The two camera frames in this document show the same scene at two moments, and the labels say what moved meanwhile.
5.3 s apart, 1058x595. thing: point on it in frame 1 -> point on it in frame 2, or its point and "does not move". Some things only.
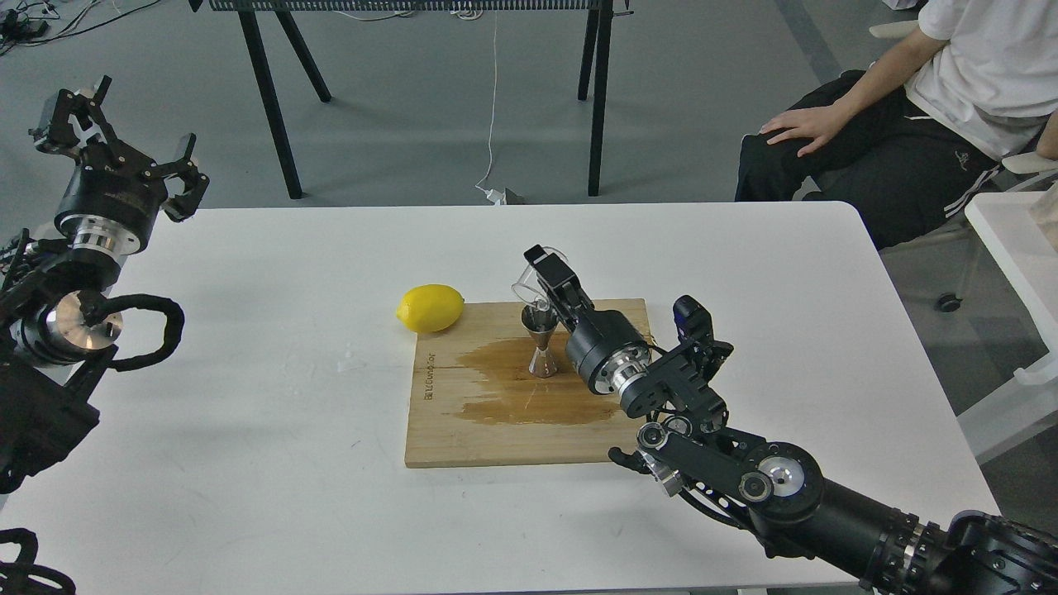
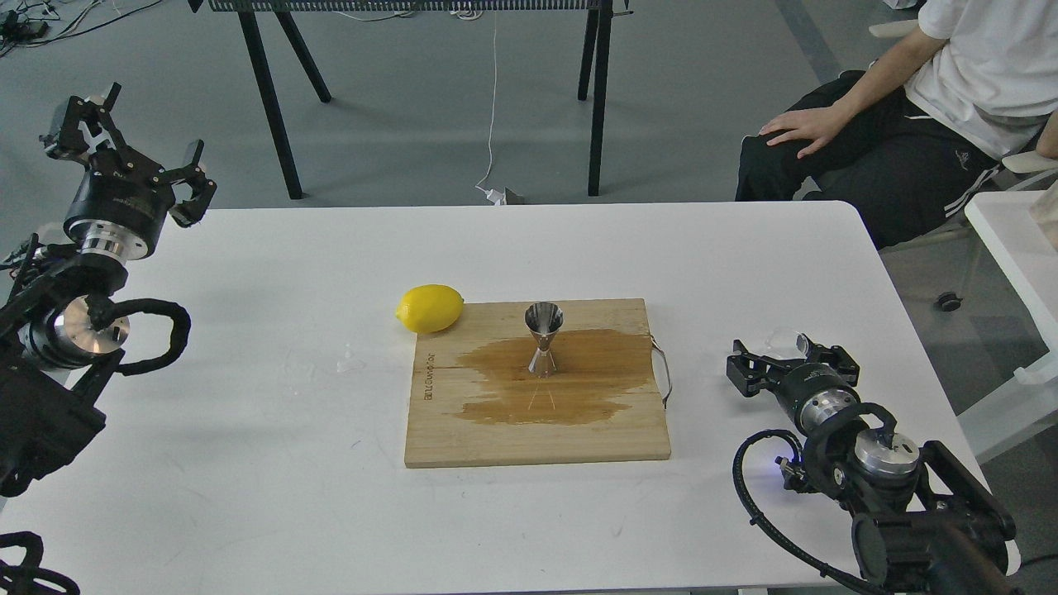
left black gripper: (109, 199) does not move
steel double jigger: (540, 324) does not move
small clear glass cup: (531, 288) -> (782, 344)
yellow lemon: (431, 307) does not move
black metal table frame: (594, 71) does not move
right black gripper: (603, 349) -> (812, 392)
